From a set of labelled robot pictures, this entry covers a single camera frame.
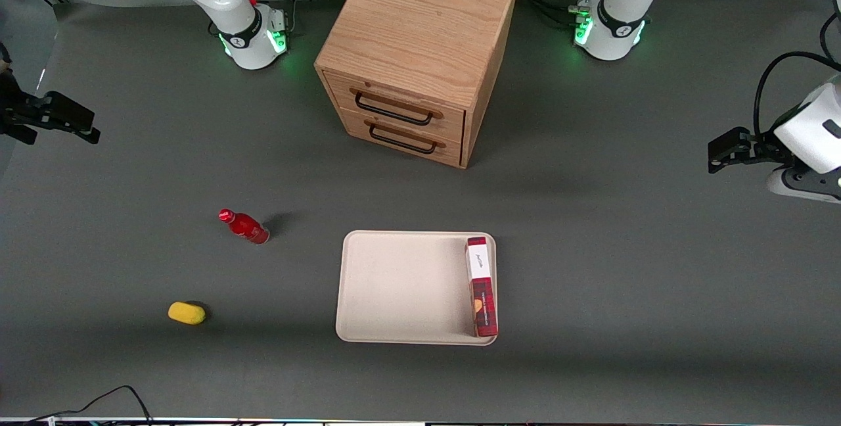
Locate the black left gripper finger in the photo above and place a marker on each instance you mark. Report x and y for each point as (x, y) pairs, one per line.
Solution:
(721, 156)
(736, 139)

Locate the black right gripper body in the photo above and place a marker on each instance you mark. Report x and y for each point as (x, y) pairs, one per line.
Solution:
(13, 112)

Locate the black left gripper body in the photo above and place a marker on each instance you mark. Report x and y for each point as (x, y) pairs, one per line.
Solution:
(761, 148)

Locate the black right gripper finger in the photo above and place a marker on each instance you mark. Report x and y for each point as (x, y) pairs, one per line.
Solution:
(69, 109)
(87, 135)

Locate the red coke bottle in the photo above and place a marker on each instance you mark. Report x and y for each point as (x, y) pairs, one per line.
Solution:
(246, 227)

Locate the beige plastic tray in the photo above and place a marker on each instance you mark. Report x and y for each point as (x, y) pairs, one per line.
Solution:
(401, 288)

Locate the yellow sponge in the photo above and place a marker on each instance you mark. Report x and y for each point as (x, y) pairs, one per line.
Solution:
(186, 313)

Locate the red plaid cookie box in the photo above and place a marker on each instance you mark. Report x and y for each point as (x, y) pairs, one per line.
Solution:
(483, 294)

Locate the wooden drawer front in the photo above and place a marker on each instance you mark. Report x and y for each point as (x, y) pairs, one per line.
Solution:
(401, 100)
(407, 143)

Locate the wooden drawer cabinet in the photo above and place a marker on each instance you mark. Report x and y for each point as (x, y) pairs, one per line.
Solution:
(420, 25)

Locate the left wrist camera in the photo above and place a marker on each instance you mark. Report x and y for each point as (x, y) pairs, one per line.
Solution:
(801, 186)

